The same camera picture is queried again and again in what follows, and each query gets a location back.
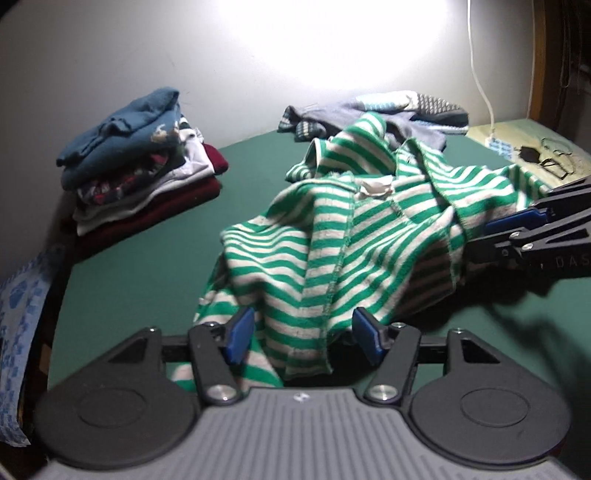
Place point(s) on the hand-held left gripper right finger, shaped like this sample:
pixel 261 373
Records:
pixel 369 337

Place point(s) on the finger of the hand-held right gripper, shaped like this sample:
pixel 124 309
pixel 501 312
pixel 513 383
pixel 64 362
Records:
pixel 531 242
pixel 517 221

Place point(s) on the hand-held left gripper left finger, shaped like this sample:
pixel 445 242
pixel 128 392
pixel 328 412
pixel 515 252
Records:
pixel 240 339

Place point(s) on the green striped shirt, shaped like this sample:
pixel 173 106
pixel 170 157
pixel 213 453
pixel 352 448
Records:
pixel 351 240

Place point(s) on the stack of folded clothes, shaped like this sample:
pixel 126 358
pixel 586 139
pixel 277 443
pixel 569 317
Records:
pixel 129 152

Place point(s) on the black power adapter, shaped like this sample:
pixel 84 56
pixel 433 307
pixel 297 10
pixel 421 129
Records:
pixel 528 154

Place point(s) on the white power strip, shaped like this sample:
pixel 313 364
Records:
pixel 498 146

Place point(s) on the pale cartoon printed sheet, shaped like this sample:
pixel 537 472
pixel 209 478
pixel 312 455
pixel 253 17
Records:
pixel 517 129

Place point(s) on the dark patterned knit sweater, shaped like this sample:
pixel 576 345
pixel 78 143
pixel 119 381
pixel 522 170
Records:
pixel 438 108

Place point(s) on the grey knit sweater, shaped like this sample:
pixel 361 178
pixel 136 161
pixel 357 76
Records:
pixel 332 115

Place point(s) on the blue patterned cloth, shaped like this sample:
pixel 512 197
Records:
pixel 23 323

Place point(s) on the wooden door frame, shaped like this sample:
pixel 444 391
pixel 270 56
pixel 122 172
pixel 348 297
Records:
pixel 540 83

